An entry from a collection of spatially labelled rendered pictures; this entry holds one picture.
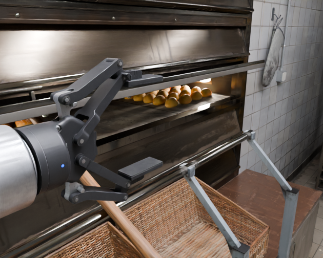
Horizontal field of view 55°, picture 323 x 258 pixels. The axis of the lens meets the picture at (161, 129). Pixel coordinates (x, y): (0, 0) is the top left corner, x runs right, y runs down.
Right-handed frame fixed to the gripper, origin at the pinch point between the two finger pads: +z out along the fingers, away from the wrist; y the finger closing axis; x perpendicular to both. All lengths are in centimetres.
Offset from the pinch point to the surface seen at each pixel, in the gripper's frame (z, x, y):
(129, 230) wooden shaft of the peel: 8.7, -15.2, 31.7
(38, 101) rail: 6.2, -46.9, 4.8
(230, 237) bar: 44, -7, 50
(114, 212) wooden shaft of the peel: 8.8, -20.9, 29.2
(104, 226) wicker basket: 33, -57, 63
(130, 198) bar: 17.6, -24.3, 30.7
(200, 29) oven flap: 108, -65, -14
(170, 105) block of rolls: 100, -78, 28
